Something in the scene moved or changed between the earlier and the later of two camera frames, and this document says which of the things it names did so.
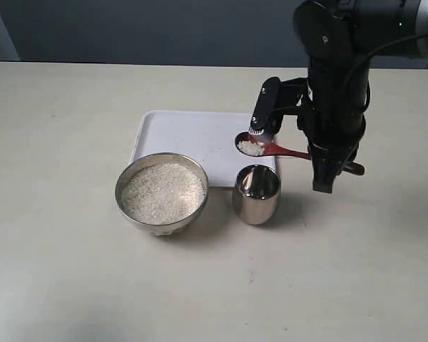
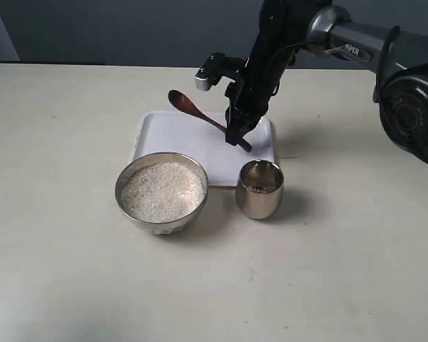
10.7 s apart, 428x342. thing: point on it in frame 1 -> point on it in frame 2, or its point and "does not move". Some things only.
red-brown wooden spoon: x=252 y=144 -> x=182 y=102
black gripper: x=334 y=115 -> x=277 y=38
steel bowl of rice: x=164 y=193 does not move
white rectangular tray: x=206 y=136 does not move
